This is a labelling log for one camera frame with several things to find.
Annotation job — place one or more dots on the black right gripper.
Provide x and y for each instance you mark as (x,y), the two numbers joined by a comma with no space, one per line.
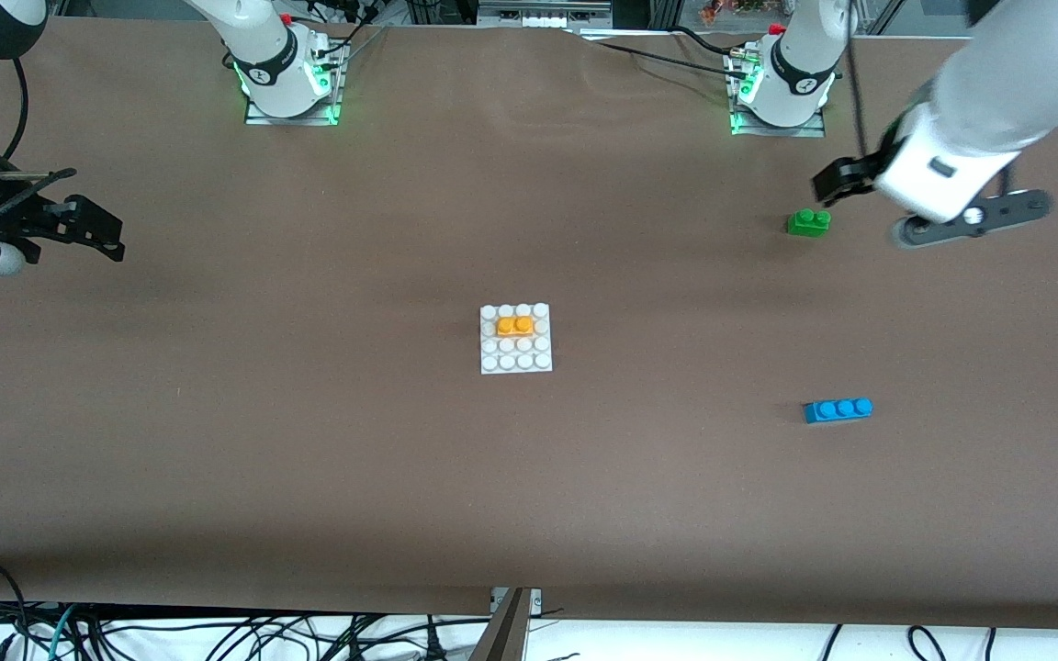
(22,213)

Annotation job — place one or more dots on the yellow two-stud block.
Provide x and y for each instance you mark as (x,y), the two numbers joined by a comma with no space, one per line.
(515,324)

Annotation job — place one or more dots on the white studded base plate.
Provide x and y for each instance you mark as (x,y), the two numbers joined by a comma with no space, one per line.
(515,353)

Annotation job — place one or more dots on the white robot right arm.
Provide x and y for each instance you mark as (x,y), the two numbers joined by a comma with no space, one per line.
(272,55)

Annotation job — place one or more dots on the green two-stud block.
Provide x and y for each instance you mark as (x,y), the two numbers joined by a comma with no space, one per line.
(809,224)

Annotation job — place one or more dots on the blue three-stud block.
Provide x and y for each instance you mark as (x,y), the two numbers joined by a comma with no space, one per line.
(837,410)

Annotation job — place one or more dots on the thin grey metal rod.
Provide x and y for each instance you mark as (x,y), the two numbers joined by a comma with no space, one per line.
(28,174)

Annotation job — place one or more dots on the colourful toy pile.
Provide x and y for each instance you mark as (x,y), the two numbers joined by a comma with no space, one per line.
(731,9)

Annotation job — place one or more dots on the grey power strip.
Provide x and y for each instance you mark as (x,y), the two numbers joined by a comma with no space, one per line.
(543,11)

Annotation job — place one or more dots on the brown table cover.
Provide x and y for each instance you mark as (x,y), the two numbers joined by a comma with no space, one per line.
(639,514)

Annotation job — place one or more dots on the black frame post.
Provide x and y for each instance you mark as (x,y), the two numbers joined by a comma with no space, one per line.
(442,11)
(648,11)

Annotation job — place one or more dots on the aluminium profile post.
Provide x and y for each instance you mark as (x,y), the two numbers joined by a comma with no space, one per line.
(506,638)

